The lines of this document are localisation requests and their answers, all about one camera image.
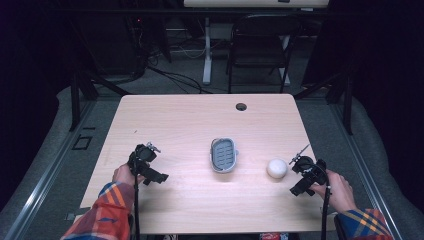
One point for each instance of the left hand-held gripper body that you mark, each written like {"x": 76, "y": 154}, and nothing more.
{"x": 146, "y": 165}

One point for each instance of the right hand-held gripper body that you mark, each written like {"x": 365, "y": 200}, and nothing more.
{"x": 308, "y": 173}

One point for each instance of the white round soap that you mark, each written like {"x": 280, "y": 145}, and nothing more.
{"x": 276, "y": 168}

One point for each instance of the grey soap dish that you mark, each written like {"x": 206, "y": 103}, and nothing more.
{"x": 223, "y": 154}

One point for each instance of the person's left hand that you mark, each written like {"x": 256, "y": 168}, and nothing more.
{"x": 122, "y": 174}

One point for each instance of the person's right hand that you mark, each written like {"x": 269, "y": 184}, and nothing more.
{"x": 336, "y": 193}

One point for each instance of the red packet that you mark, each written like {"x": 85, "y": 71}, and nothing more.
{"x": 270, "y": 236}

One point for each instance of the black folding chair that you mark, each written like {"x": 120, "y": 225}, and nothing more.
{"x": 260, "y": 50}

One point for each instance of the white desk with legs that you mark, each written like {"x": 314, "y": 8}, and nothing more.
{"x": 233, "y": 20}

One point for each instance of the black metal frame stand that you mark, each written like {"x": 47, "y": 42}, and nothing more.
{"x": 86, "y": 86}
{"x": 336, "y": 93}

